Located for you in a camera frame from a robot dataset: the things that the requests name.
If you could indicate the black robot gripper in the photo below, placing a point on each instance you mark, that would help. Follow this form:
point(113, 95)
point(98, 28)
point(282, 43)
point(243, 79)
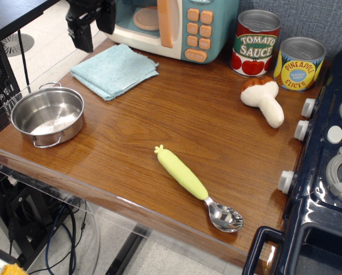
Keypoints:
point(82, 13)

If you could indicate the light blue towel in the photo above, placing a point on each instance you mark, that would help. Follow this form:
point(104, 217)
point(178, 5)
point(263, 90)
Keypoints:
point(114, 71)

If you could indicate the black side desk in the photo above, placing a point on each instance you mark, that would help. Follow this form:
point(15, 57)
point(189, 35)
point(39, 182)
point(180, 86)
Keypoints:
point(14, 15)

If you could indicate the stainless steel pot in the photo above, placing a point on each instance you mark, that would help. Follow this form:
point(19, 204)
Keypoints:
point(49, 116)

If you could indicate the toy microwave oven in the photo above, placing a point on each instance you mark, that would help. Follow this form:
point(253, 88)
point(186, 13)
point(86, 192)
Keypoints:
point(193, 31)

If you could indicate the tomato sauce can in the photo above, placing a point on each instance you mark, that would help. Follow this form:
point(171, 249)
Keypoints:
point(254, 43)

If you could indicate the plush mushroom toy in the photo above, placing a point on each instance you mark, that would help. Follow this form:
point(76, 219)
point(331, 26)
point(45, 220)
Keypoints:
point(261, 93)

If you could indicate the pineapple slices can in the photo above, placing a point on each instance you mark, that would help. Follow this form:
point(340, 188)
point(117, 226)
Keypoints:
point(299, 63)

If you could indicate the dark blue toy stove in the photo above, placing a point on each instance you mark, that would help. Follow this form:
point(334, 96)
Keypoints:
point(310, 241)

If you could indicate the spoon with yellow-green handle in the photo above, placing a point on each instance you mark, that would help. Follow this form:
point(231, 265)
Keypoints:
point(222, 217)

